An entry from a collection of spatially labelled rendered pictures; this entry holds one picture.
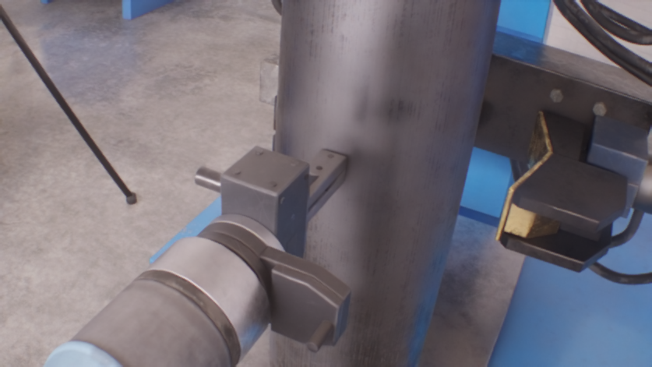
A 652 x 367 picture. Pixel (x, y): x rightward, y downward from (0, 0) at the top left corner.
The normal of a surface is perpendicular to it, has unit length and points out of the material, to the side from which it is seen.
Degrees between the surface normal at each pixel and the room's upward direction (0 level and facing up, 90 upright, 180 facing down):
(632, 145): 0
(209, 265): 13
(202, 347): 58
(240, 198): 90
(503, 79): 90
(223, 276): 29
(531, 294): 0
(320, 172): 0
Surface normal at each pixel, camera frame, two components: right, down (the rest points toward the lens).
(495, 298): 0.08, -0.83
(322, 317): -0.43, 0.47
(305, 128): -0.72, 0.34
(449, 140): 0.54, 0.50
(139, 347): 0.39, -0.68
